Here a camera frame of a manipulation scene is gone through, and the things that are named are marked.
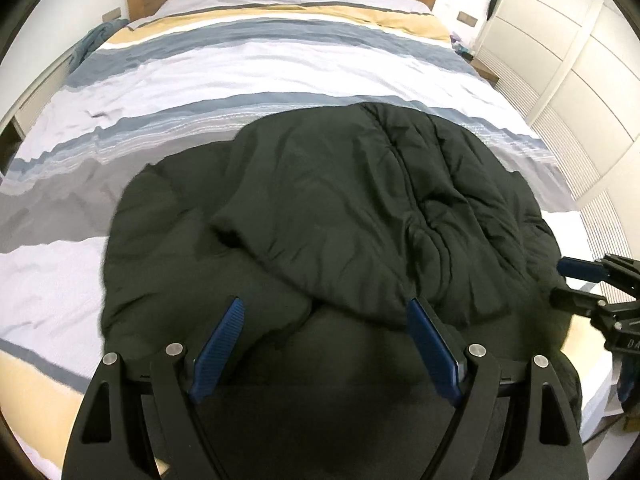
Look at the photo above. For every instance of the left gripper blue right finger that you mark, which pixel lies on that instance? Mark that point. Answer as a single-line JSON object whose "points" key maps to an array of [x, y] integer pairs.
{"points": [[441, 352]]}

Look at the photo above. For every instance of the white wardrobe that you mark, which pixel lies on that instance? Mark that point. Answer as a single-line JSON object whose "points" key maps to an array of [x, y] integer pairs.
{"points": [[571, 68]]}

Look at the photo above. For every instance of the wall switch plate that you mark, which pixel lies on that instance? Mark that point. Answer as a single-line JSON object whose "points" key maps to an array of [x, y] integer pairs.
{"points": [[466, 19]]}

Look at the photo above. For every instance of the blue cloth beside bed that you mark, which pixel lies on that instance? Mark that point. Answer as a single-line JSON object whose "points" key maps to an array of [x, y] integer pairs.
{"points": [[93, 40]]}

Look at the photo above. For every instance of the black puffer jacket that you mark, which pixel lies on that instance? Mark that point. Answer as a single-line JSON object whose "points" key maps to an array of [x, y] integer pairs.
{"points": [[326, 222]]}

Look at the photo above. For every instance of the white low shelf unit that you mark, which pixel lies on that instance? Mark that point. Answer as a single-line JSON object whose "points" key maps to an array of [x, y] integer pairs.
{"points": [[20, 118]]}

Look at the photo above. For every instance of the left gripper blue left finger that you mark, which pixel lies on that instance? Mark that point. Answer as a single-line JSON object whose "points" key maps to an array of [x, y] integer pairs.
{"points": [[211, 359]]}

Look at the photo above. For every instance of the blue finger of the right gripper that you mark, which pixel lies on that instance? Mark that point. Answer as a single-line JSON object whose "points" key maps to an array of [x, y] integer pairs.
{"points": [[588, 271], [576, 302]]}

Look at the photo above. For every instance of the wooden nightstand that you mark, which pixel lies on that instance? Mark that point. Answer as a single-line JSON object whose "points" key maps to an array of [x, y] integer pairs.
{"points": [[484, 72]]}

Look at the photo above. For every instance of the striped bed cover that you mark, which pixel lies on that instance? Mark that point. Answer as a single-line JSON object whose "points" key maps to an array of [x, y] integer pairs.
{"points": [[194, 73]]}

